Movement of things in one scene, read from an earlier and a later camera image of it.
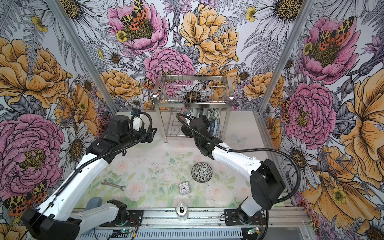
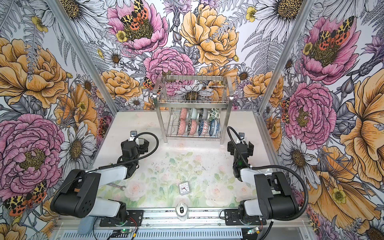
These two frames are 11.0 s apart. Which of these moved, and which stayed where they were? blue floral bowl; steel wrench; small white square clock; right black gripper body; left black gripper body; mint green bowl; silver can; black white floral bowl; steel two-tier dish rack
Moved: black white floral bowl; left black gripper body; right black gripper body
Stayed: steel wrench; small white square clock; steel two-tier dish rack; silver can; blue floral bowl; mint green bowl
